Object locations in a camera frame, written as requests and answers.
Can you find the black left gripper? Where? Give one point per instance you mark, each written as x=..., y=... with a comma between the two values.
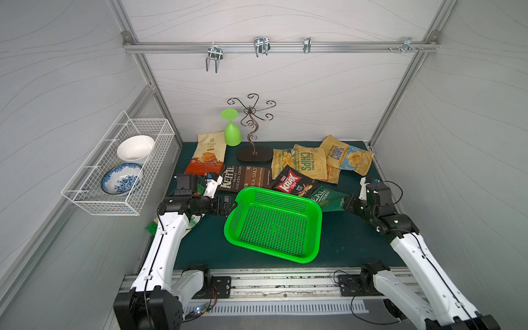
x=223, y=205

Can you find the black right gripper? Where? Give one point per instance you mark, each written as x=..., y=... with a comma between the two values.
x=353, y=204

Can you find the green Real chips bag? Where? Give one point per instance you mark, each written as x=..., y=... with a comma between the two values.
x=329, y=200

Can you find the green-label kettle chips bag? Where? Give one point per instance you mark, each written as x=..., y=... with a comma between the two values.
x=308, y=161

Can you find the black Krax chips bag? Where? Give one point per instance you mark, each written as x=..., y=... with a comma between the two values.
x=292, y=182

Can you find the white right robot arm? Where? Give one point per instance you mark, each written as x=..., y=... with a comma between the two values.
x=444, y=306

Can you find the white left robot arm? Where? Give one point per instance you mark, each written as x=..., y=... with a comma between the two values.
x=154, y=301

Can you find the brown Kettle chips bag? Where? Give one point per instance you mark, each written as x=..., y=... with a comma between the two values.
x=237, y=178

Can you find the blue Sea Salt chips bag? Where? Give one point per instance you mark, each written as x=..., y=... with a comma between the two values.
x=345, y=157

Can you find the orange cheddar chips bag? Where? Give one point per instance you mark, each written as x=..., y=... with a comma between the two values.
x=209, y=154

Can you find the green plastic basket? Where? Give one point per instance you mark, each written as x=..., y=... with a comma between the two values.
x=276, y=224

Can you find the dark metal ornament stand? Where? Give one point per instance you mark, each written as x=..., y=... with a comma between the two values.
x=254, y=153

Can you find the green plastic wine glass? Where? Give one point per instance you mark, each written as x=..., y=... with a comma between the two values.
x=232, y=133

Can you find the white ceramic bowl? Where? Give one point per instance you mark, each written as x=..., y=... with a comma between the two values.
x=136, y=149

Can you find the blue patterned ceramic bowl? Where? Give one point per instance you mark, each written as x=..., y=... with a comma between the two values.
x=121, y=179

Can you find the metal double hook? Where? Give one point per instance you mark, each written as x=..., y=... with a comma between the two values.
x=214, y=56

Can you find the metal clip hook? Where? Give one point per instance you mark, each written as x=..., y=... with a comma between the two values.
x=261, y=46

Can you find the small metal hook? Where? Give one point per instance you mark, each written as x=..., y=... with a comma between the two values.
x=307, y=45

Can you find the metal corner hook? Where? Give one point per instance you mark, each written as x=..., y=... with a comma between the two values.
x=406, y=47

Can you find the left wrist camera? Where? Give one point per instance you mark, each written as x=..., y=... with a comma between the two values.
x=213, y=181

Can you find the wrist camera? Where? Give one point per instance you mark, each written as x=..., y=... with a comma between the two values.
x=364, y=182
x=213, y=181

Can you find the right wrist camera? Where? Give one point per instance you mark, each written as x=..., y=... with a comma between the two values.
x=364, y=182

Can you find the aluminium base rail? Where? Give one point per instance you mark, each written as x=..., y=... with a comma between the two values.
x=293, y=292

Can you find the white wire wall basket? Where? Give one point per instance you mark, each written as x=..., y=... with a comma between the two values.
x=83, y=189

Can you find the aluminium top rail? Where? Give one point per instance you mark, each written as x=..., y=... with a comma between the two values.
x=293, y=47

